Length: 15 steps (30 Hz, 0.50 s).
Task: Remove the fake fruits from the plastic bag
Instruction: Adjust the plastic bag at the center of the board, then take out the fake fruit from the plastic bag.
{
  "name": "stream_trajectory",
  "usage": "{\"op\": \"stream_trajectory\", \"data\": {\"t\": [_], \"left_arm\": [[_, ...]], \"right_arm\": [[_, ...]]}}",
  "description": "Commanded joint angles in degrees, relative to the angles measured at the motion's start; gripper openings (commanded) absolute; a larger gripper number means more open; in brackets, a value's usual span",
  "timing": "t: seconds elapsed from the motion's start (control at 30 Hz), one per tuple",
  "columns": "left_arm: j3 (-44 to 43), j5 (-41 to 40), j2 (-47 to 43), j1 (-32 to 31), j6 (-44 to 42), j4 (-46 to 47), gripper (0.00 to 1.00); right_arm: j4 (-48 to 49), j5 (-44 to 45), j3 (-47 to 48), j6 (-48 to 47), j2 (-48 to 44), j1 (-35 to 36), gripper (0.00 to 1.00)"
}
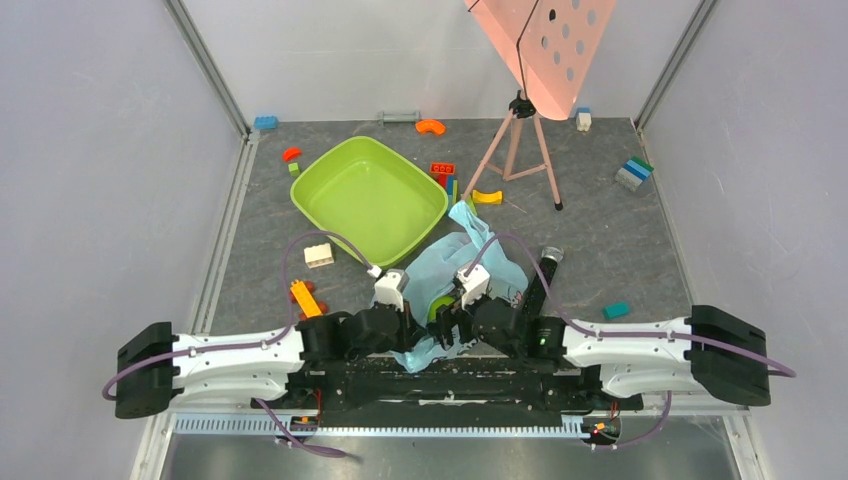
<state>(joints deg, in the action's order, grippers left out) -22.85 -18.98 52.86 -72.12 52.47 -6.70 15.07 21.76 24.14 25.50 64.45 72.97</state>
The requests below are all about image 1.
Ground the light blue printed plastic bag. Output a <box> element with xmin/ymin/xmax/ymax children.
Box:
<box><xmin>393</xmin><ymin>203</ymin><xmax>528</xmax><ymax>373</ymax></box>

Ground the lime green plastic tray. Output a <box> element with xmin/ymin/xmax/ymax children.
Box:
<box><xmin>290</xmin><ymin>136</ymin><xmax>448</xmax><ymax>268</ymax></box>

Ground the green fake apple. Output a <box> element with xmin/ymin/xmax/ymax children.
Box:
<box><xmin>427</xmin><ymin>295</ymin><xmax>456</xmax><ymax>323</ymax></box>

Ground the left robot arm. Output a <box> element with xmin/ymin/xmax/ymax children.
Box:
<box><xmin>102</xmin><ymin>303</ymin><xmax>426</xmax><ymax>420</ymax></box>

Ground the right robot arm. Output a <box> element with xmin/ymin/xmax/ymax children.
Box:
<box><xmin>447</xmin><ymin>297</ymin><xmax>771</xmax><ymax>408</ymax></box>

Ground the black toy microphone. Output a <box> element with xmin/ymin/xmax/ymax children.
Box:
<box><xmin>521</xmin><ymin>246</ymin><xmax>564</xmax><ymax>316</ymax></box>

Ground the yellow red toy car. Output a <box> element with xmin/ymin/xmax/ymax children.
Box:
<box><xmin>289</xmin><ymin>280</ymin><xmax>329</xmax><ymax>321</ymax></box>

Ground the white toy brick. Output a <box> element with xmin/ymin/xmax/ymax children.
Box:
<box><xmin>303</xmin><ymin>242</ymin><xmax>335</xmax><ymax>269</ymax></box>

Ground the yellow arch toy block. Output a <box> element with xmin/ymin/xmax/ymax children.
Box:
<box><xmin>471</xmin><ymin>190</ymin><xmax>503</xmax><ymax>205</ymax></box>

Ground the green flat toy block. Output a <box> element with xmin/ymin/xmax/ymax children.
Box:
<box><xmin>464</xmin><ymin>198</ymin><xmax>478</xmax><ymax>217</ymax></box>

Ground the teal toy cube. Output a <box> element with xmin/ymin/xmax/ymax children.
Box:
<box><xmin>602</xmin><ymin>302</ymin><xmax>631</xmax><ymax>321</ymax></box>

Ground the red blue toy brick stack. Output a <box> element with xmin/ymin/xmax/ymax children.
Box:
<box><xmin>437</xmin><ymin>174</ymin><xmax>458</xmax><ymax>208</ymax></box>

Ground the orange toy brick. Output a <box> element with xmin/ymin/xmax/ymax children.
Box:
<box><xmin>429</xmin><ymin>162</ymin><xmax>456</xmax><ymax>175</ymax></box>

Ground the red semicircle toy block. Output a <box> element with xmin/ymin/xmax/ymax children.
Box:
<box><xmin>281</xmin><ymin>147</ymin><xmax>302</xmax><ymax>163</ymax></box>

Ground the orange arch toy block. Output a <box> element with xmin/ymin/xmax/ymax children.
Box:
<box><xmin>415</xmin><ymin>119</ymin><xmax>446</xmax><ymax>136</ymax></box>

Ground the grey blue green brick stack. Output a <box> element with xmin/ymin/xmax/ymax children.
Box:
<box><xmin>614</xmin><ymin>156</ymin><xmax>654</xmax><ymax>192</ymax></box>

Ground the pink tripod stand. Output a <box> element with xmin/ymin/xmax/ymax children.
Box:
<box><xmin>460</xmin><ymin>89</ymin><xmax>564</xmax><ymax>212</ymax></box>

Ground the white blue small brick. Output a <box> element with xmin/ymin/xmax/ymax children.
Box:
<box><xmin>575</xmin><ymin>107</ymin><xmax>592</xmax><ymax>132</ymax></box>

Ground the pink perforated board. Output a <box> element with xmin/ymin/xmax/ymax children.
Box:
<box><xmin>465</xmin><ymin>0</ymin><xmax>616</xmax><ymax>121</ymax></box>

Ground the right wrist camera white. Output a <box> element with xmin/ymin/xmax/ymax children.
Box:
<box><xmin>454</xmin><ymin>262</ymin><xmax>491</xmax><ymax>309</ymax></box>

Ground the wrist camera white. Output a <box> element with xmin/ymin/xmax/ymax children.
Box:
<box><xmin>454</xmin><ymin>262</ymin><xmax>491</xmax><ymax>309</ymax></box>
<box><xmin>367</xmin><ymin>265</ymin><xmax>409</xmax><ymax>312</ymax></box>

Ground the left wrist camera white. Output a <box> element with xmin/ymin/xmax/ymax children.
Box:
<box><xmin>367</xmin><ymin>265</ymin><xmax>409</xmax><ymax>312</ymax></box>

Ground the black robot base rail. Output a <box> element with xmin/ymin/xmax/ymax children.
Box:
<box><xmin>267</xmin><ymin>357</ymin><xmax>644</xmax><ymax>427</ymax></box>

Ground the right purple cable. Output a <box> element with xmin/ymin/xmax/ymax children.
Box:
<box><xmin>463</xmin><ymin>233</ymin><xmax>798</xmax><ymax>380</ymax></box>

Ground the purple cable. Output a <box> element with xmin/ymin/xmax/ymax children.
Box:
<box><xmin>101</xmin><ymin>231</ymin><xmax>379</xmax><ymax>460</ymax></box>
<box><xmin>463</xmin><ymin>233</ymin><xmax>798</xmax><ymax>380</ymax></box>

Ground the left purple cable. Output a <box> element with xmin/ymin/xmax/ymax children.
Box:
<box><xmin>101</xmin><ymin>231</ymin><xmax>379</xmax><ymax>460</ymax></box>

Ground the grey metal handle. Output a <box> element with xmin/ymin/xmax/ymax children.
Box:
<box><xmin>377</xmin><ymin>110</ymin><xmax>421</xmax><ymax>125</ymax></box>

